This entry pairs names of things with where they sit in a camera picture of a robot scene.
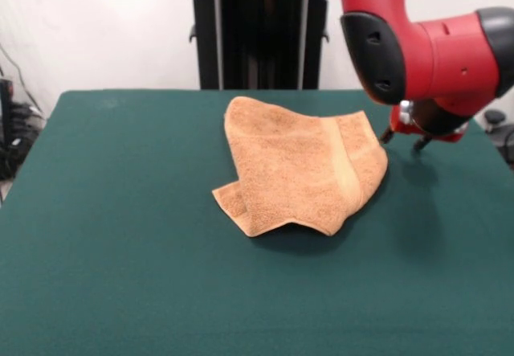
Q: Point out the orange terry towel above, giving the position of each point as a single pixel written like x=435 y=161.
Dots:
x=289 y=163

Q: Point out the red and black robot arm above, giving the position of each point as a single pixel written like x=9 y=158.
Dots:
x=421 y=50

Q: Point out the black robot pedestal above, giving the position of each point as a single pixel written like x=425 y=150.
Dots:
x=261 y=42

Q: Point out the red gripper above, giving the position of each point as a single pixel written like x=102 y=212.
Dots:
x=401 y=125

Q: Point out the black round knob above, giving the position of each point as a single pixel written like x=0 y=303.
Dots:
x=496 y=117

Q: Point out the dark green table cloth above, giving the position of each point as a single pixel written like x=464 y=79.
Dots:
x=120 y=251

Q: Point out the black electronics box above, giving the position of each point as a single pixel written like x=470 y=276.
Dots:
x=5 y=131

